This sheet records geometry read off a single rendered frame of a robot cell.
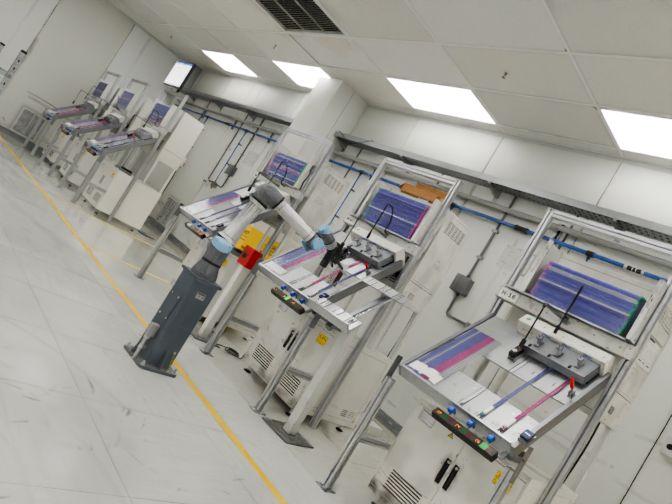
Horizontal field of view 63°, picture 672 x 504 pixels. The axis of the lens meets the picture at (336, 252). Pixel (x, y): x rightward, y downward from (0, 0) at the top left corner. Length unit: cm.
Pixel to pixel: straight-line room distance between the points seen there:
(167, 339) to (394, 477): 139
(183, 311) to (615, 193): 355
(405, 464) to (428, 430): 21
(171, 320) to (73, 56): 885
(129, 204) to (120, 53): 459
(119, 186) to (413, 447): 557
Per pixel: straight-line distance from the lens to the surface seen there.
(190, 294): 302
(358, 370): 383
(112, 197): 762
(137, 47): 1176
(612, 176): 513
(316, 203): 491
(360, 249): 373
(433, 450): 299
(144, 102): 911
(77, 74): 1151
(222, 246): 303
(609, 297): 300
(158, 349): 310
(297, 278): 361
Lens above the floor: 95
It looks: 2 degrees up
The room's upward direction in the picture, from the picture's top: 31 degrees clockwise
